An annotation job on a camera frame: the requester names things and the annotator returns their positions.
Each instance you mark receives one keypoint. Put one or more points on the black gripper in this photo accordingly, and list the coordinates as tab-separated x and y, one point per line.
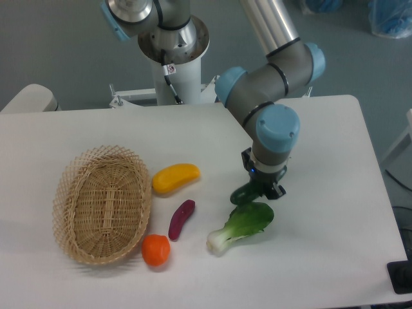
268	175

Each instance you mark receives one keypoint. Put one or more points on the dark green cucumber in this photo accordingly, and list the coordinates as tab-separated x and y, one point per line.
246	193

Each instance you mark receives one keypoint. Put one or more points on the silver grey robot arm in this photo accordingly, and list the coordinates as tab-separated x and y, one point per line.
273	128

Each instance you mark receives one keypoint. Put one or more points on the green bok choy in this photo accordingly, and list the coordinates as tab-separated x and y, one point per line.
245	220

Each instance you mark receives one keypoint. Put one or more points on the purple sweet potato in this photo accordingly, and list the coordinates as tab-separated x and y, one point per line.
180	216

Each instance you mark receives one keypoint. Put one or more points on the yellow bell pepper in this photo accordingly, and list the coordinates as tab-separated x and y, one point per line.
173	177

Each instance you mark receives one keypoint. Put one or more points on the orange tomato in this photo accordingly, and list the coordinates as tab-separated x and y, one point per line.
155	249

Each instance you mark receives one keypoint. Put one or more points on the white furniture leg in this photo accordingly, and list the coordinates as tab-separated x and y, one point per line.
401	143

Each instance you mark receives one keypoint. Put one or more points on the woven wicker basket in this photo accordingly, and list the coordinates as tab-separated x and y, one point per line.
102	205

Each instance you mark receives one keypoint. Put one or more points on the black box at table edge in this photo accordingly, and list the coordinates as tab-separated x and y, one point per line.
400	276

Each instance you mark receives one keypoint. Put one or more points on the blue bag at top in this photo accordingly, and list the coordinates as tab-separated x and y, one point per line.
319	6

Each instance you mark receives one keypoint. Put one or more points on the blue plastic bag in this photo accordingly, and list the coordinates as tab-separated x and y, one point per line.
390	19

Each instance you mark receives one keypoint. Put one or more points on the white chair back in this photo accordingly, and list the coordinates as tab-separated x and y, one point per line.
33	98

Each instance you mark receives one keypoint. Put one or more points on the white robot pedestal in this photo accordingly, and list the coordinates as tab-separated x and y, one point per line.
175	55

